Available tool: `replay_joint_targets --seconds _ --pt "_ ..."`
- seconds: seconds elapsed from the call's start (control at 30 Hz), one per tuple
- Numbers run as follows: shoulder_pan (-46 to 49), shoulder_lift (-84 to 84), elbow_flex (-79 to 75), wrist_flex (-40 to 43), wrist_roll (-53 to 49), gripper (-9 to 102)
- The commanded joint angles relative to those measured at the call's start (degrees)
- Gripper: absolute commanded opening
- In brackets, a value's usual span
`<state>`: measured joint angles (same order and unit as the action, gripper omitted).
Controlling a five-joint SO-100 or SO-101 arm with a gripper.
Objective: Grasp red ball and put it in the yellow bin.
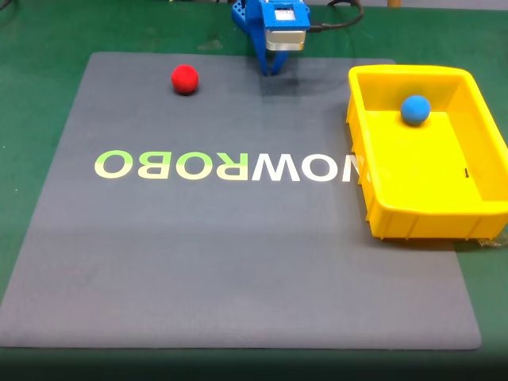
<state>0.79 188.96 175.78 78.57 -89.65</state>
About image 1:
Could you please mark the blue ball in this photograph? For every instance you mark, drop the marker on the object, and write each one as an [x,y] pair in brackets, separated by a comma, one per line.
[415,110]

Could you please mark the gray printed mat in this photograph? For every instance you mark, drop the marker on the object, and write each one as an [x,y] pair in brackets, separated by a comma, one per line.
[222,246]

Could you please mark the wooden leg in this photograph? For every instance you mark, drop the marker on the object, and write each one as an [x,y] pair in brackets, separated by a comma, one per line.
[393,2]

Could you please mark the silver camera box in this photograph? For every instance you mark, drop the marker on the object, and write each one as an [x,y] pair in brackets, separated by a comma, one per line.
[285,39]

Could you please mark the clear plastic wrap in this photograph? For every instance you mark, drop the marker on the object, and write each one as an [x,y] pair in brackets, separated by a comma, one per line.
[494,242]

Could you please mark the yellow plastic bin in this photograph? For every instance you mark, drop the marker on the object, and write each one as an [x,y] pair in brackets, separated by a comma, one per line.
[420,174]

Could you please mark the red ball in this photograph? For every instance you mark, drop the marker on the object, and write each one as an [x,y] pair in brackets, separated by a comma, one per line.
[185,79]

